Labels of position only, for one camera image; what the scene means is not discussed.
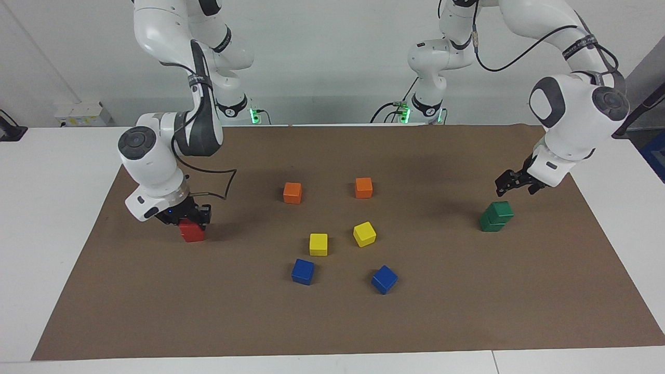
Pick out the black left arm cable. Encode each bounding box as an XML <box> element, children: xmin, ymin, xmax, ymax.
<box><xmin>470</xmin><ymin>0</ymin><xmax>621</xmax><ymax>89</ymax></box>

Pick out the blue wooden block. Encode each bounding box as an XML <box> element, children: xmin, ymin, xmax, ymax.
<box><xmin>291</xmin><ymin>259</ymin><xmax>315</xmax><ymax>286</ymax></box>
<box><xmin>370</xmin><ymin>265</ymin><xmax>399</xmax><ymax>295</ymax></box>

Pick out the black left base cable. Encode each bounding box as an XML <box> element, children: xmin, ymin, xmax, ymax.
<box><xmin>370</xmin><ymin>78</ymin><xmax>419</xmax><ymax>124</ymax></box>

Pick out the blue crate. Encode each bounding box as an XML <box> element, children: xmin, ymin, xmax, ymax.
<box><xmin>638</xmin><ymin>130</ymin><xmax>665</xmax><ymax>183</ymax></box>

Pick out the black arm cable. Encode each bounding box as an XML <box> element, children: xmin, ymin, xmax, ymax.
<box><xmin>470</xmin><ymin>0</ymin><xmax>621</xmax><ymax>89</ymax></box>
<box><xmin>158</xmin><ymin>39</ymin><xmax>238</xmax><ymax>201</ymax></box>

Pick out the black clamp mount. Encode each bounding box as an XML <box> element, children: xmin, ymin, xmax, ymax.
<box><xmin>0</xmin><ymin>109</ymin><xmax>28</xmax><ymax>142</ymax></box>

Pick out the green wooden block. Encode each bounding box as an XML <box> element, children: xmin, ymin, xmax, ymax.
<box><xmin>479</xmin><ymin>212</ymin><xmax>506</xmax><ymax>232</ymax></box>
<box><xmin>485</xmin><ymin>201</ymin><xmax>515</xmax><ymax>225</ymax></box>

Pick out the white box with yellow labels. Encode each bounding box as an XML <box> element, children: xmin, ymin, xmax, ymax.
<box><xmin>55</xmin><ymin>101</ymin><xmax>112</xmax><ymax>128</ymax></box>

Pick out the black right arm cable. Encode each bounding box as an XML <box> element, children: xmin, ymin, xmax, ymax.
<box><xmin>158</xmin><ymin>39</ymin><xmax>238</xmax><ymax>201</ymax></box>

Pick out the brown paper mat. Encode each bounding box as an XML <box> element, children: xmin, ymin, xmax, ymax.
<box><xmin>31</xmin><ymin>124</ymin><xmax>665</xmax><ymax>362</ymax></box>

